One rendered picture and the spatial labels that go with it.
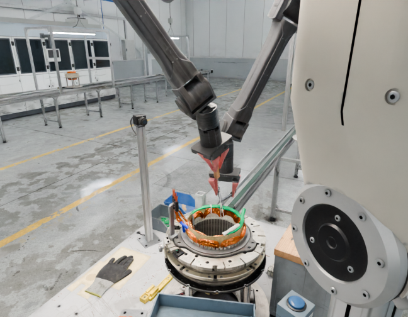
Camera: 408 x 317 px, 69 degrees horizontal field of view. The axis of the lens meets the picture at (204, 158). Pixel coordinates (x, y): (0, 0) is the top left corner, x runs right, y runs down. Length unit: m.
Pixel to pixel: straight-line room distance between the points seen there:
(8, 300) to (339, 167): 2.50
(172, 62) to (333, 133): 0.42
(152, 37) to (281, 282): 0.82
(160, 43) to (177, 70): 0.06
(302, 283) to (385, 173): 0.76
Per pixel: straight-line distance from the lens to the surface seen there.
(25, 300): 2.60
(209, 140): 0.75
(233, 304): 0.82
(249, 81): 0.93
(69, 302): 1.30
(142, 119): 1.22
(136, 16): 0.67
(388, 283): 0.38
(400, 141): 0.30
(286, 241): 1.03
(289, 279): 1.05
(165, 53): 0.66
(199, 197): 1.02
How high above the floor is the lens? 1.66
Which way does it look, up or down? 21 degrees down
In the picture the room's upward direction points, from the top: straight up
